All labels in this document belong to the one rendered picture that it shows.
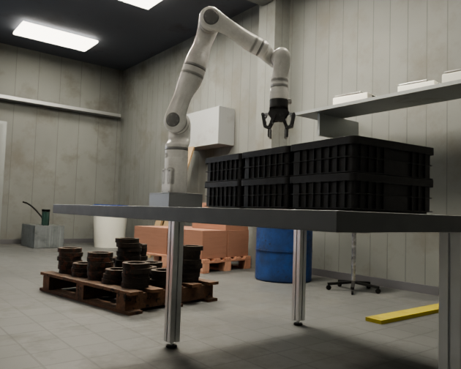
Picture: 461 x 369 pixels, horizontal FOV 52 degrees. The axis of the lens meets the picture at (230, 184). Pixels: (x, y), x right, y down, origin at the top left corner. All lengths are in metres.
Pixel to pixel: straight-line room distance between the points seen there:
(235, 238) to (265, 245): 0.94
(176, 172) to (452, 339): 1.09
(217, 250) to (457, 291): 4.29
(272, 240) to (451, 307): 3.49
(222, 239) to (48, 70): 5.51
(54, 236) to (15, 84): 2.92
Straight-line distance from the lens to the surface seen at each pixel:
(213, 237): 5.41
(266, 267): 4.83
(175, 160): 1.84
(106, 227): 8.45
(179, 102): 1.86
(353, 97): 4.52
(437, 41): 4.98
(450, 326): 1.44
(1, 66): 9.53
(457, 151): 4.65
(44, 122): 9.52
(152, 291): 3.30
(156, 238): 5.89
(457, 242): 1.39
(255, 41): 1.93
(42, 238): 8.33
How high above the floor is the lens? 0.69
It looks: 3 degrees up
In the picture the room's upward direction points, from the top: 2 degrees clockwise
